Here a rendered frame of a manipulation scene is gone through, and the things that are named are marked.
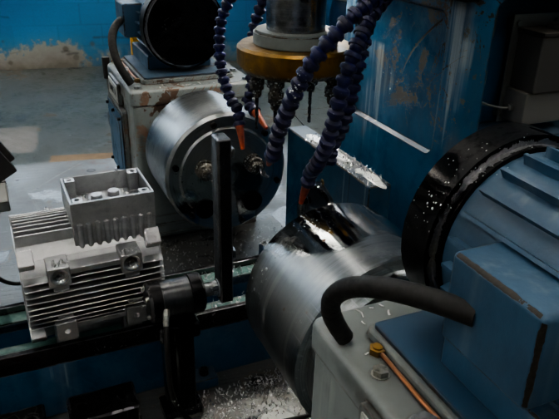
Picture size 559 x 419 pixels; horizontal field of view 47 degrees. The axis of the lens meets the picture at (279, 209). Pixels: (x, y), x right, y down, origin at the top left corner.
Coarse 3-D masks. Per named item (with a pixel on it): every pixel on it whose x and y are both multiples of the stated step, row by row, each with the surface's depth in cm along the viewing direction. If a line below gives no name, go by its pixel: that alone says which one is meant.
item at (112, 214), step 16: (80, 176) 98; (96, 176) 99; (112, 176) 100; (128, 176) 100; (64, 192) 93; (80, 192) 99; (96, 192) 95; (112, 192) 96; (128, 192) 100; (144, 192) 93; (80, 208) 90; (96, 208) 91; (112, 208) 92; (128, 208) 93; (144, 208) 94; (80, 224) 91; (96, 224) 92; (112, 224) 93; (128, 224) 94; (144, 224) 96; (80, 240) 92; (96, 240) 93
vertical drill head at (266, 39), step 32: (288, 0) 92; (320, 0) 93; (256, 32) 96; (288, 32) 93; (320, 32) 95; (256, 64) 93; (288, 64) 91; (320, 64) 92; (256, 96) 103; (256, 128) 106
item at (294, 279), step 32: (288, 224) 85; (320, 224) 82; (352, 224) 81; (384, 224) 83; (288, 256) 81; (320, 256) 77; (352, 256) 75; (384, 256) 74; (256, 288) 84; (288, 288) 78; (320, 288) 74; (256, 320) 84; (288, 320) 76; (288, 352) 76
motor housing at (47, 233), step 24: (24, 216) 94; (48, 216) 94; (24, 240) 90; (48, 240) 91; (72, 240) 93; (120, 240) 95; (72, 264) 90; (96, 264) 91; (144, 264) 95; (24, 288) 88; (48, 288) 89; (72, 288) 90; (96, 288) 92; (120, 288) 94; (48, 312) 90; (72, 312) 91; (96, 312) 95; (120, 312) 96
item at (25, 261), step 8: (8, 216) 97; (144, 232) 95; (152, 232) 95; (144, 240) 96; (152, 240) 94; (160, 240) 95; (16, 256) 88; (24, 256) 88; (32, 256) 88; (24, 264) 87; (32, 264) 88; (32, 336) 93; (40, 336) 93
